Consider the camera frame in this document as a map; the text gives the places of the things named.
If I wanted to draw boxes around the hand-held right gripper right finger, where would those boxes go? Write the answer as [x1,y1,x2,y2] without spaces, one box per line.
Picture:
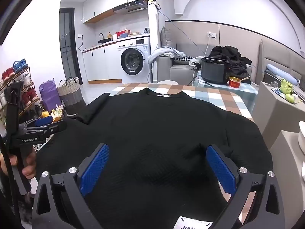
[206,144,285,229]

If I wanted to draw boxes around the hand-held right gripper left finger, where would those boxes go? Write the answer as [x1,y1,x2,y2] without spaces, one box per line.
[32,143,110,229]

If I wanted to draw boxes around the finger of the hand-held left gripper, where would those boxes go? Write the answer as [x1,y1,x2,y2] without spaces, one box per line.
[22,120,68,137]
[27,116,54,127]

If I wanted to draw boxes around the black sweater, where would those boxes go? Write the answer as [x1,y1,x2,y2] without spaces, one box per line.
[36,87,274,229]

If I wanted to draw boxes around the pile of black clothes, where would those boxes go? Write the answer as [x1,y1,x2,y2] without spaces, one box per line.
[208,45,252,84]

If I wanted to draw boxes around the person's left hand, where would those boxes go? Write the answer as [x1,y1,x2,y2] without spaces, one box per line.
[0,151,38,179]

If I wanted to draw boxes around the yellow crumpled bag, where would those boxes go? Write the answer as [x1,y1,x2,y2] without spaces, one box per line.
[42,108,65,124]

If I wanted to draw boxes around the purple bag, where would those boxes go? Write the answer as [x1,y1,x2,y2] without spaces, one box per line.
[39,78,62,112]

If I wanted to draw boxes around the woven laundry basket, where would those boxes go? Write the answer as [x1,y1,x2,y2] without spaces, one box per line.
[56,77,86,115]

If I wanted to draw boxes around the shoe rack with shoes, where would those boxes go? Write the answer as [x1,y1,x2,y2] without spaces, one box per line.
[0,58,41,122]

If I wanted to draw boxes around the checkered tablecloth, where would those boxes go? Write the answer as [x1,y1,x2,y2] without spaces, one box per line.
[110,82,254,223]

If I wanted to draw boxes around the white base kitchen cabinet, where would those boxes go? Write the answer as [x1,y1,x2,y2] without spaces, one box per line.
[82,44,123,83]

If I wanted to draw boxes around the dark glass door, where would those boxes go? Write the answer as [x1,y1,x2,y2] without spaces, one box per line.
[59,8,83,85]

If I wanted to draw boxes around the grey cabinet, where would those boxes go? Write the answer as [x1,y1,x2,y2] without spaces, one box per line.
[253,81,305,134]

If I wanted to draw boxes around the small table with blue cloth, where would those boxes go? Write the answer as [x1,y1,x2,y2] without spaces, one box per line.
[192,75,259,115]

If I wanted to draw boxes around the white bowl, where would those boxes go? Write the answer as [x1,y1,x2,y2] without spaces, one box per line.
[298,121,305,156]

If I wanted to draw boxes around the red instant noodle cup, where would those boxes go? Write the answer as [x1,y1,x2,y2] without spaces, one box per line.
[229,76,242,88]

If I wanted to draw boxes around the black electric cooker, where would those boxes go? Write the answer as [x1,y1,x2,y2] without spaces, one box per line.
[201,57,231,85]

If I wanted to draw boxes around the white washing machine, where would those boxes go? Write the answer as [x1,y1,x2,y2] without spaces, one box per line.
[117,37,152,84]

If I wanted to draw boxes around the green figure toy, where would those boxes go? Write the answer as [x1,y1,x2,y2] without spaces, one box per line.
[280,78,297,104]

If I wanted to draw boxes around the grey sofa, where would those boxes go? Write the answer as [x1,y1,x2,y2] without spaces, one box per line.
[156,26,253,84]

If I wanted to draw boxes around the light blue pillow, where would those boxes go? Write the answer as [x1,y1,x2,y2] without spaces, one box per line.
[266,64,300,86]

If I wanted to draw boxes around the houndstooth pillow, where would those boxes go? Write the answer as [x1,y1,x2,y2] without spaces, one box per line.
[173,55,196,64]

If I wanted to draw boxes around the light grey garment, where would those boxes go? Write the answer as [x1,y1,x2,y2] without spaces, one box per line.
[148,46,187,65]

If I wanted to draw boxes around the grey upholstered bed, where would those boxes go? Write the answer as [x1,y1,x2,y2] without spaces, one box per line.
[258,39,305,89]

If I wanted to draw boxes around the steel range hood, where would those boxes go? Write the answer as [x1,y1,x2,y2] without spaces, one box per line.
[114,0,148,15]

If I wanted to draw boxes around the grey sofa cushion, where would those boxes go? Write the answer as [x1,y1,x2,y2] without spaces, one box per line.
[161,26,177,49]

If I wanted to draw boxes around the black cable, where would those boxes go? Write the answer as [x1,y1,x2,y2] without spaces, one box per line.
[0,134,20,229]

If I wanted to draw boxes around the white power cable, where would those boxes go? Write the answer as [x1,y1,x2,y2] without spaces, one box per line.
[203,37,212,58]

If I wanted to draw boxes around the white wall kitchen cabinets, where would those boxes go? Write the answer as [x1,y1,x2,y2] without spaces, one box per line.
[83,0,155,24]

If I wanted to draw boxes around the blue cable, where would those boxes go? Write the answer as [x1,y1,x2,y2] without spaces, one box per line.
[156,7,205,54]

